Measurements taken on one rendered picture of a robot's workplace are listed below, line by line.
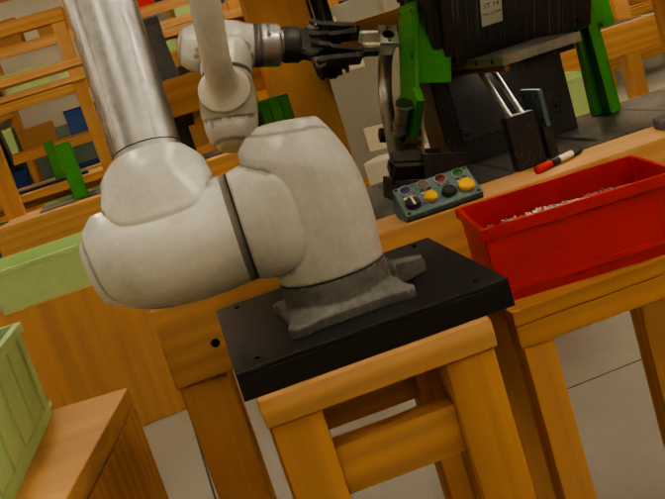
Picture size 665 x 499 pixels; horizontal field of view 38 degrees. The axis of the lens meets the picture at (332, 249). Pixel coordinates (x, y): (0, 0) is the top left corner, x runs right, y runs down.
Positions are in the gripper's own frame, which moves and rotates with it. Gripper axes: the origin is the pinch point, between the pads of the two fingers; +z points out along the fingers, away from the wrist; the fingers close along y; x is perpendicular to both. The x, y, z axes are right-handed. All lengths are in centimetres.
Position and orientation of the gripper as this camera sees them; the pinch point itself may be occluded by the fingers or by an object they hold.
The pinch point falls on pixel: (377, 43)
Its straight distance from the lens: 208.1
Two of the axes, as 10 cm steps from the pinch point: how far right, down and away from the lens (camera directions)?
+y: -1.5, -8.2, 5.6
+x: -1.1, 5.7, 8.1
